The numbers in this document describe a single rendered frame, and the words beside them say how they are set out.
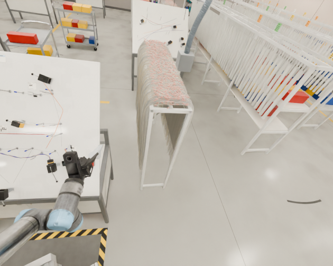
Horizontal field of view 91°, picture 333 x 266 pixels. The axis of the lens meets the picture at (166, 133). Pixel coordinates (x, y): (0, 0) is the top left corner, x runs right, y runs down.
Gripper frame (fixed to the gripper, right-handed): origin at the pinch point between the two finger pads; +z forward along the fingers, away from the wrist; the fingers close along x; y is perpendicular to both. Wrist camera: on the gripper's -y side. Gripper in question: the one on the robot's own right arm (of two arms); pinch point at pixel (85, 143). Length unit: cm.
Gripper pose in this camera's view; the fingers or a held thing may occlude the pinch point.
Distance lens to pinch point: 86.3
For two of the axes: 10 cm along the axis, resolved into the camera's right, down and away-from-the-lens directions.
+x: 10.0, -0.2, 0.6
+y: -0.3, 6.9, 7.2
